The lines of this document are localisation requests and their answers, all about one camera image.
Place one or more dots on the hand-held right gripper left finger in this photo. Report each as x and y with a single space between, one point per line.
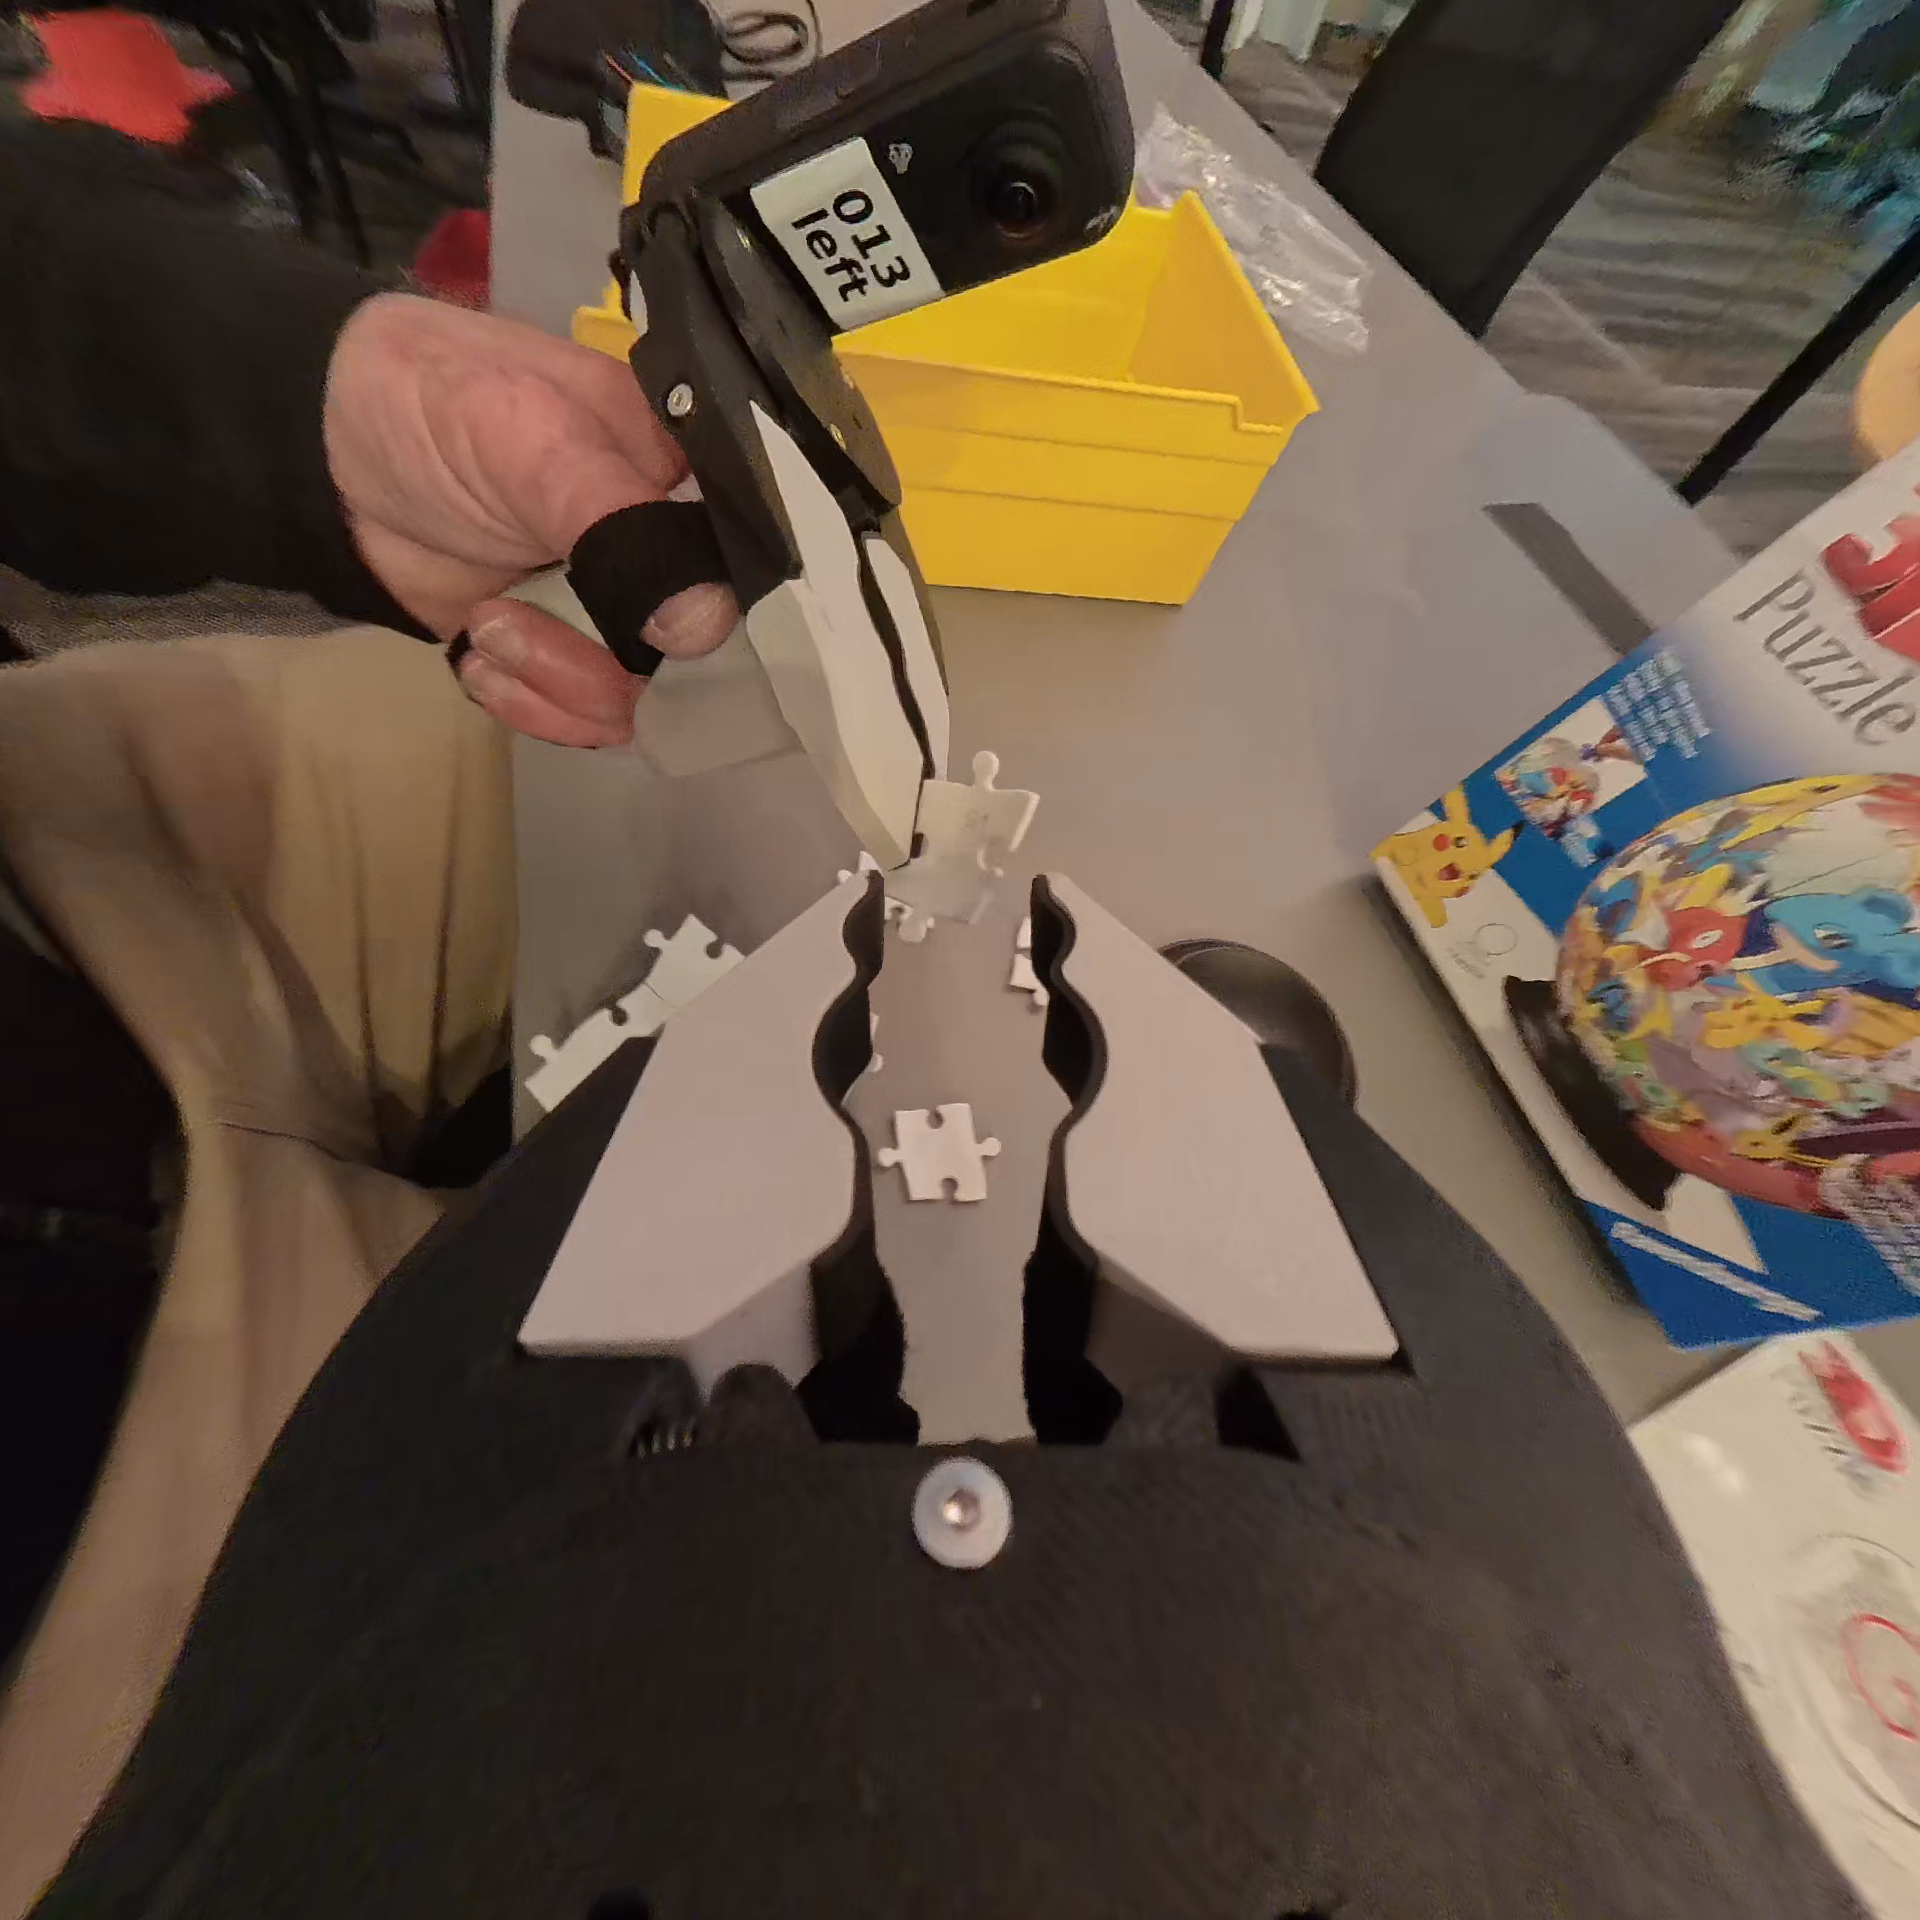
705 1200

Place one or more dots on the black chair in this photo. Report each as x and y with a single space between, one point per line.
1501 136

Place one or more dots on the black metal leg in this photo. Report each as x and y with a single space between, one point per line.
1800 382

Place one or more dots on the yellow plastic bin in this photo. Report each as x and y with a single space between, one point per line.
1079 451

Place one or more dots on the colourful puzzle ball box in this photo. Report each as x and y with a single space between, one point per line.
1725 974

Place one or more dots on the person's left forearm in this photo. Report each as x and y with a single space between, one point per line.
149 376

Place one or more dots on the round wooden stool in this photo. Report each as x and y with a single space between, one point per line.
1894 398

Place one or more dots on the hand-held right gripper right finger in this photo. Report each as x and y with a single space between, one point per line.
1215 1200

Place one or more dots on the black bag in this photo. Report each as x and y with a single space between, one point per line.
600 67

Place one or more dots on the white puzzle piece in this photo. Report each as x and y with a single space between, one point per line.
1024 962
974 839
942 1156

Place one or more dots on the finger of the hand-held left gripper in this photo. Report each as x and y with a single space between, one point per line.
826 662
917 629

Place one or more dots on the black round puzzle ball stand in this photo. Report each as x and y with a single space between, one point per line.
1277 1005

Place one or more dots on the person's left hand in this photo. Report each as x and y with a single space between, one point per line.
464 436

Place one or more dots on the clear plastic bag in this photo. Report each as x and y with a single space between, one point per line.
1261 212

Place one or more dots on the red object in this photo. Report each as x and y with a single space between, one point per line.
120 77
456 260

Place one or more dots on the white printed sheet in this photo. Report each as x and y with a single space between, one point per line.
1800 1575

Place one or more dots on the person's black jacket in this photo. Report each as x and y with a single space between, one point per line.
61 1276

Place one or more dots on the partly built white puzzle ball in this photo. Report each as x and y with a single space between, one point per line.
662 974

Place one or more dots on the person's beige pants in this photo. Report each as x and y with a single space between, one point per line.
224 902

